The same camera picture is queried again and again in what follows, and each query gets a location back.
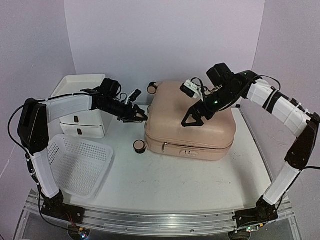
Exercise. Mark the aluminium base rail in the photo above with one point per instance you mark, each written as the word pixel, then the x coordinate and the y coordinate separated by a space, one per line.
pixel 155 223

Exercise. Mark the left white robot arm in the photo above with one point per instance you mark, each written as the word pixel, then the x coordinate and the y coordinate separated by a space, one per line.
pixel 36 114

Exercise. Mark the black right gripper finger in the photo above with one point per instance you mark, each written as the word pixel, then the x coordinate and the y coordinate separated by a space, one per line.
pixel 193 117
pixel 209 116

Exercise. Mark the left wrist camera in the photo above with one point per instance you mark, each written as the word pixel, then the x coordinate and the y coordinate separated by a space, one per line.
pixel 132 97

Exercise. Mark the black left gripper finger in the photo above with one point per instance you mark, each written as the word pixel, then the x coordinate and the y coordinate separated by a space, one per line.
pixel 133 119
pixel 139 113

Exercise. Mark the white perforated plastic basket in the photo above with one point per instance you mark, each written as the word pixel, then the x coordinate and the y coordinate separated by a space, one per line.
pixel 79 166

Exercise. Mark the pink hard-shell suitcase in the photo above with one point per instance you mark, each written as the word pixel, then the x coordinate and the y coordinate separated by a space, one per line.
pixel 175 127

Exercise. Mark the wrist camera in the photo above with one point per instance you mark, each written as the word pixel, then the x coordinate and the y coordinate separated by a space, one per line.
pixel 192 90
pixel 132 97

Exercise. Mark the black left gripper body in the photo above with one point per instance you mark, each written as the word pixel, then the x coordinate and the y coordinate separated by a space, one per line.
pixel 122 113

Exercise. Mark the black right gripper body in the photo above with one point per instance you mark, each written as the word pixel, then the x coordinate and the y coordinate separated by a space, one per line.
pixel 225 98

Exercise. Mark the white drawer cabinet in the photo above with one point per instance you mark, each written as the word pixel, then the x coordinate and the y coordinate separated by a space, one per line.
pixel 86 124

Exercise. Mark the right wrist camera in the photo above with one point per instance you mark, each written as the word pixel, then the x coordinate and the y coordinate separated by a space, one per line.
pixel 192 90

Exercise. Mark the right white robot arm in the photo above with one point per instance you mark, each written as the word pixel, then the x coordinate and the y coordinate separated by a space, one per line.
pixel 299 123

